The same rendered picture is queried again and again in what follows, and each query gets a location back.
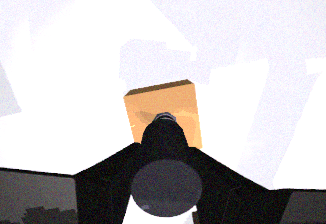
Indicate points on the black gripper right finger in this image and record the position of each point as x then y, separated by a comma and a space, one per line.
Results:
230, 198

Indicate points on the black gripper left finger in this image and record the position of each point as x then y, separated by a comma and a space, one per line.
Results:
99, 194

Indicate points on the tan wooden block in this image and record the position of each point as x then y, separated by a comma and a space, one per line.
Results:
177, 99

